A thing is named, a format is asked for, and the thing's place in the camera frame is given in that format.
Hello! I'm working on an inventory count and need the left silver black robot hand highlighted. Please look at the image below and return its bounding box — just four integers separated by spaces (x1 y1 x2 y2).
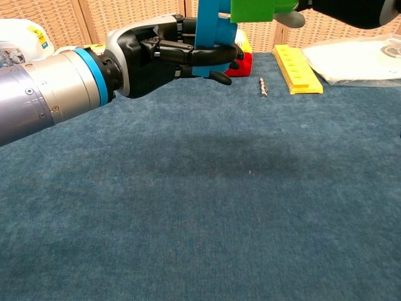
105 13 245 100

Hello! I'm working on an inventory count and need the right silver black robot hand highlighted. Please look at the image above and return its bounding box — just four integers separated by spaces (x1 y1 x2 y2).
274 0 401 29

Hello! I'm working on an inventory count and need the blue plastic building block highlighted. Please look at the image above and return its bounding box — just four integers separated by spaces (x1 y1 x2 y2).
191 0 238 78

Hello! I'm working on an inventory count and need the green toy block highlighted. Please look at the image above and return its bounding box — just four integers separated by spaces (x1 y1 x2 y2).
230 0 298 23

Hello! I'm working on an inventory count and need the woven folding screen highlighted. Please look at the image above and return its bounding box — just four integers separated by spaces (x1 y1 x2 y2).
0 0 401 55

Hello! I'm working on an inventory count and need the clear bag with white paper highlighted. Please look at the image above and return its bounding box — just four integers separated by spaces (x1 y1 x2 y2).
302 37 401 88

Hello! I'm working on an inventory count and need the cookie box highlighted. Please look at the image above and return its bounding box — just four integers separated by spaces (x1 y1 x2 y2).
53 43 107 57

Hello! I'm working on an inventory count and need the yellow tray with round holes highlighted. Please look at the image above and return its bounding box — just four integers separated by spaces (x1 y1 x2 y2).
271 45 324 95

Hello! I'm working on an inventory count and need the yellow red snack bag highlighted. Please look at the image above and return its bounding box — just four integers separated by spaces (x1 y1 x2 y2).
224 29 254 77

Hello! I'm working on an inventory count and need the white plastic detergent jug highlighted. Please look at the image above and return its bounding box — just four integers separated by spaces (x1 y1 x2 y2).
0 18 56 68

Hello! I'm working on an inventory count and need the blue table cloth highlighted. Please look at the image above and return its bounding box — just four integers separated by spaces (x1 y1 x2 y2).
0 52 401 301

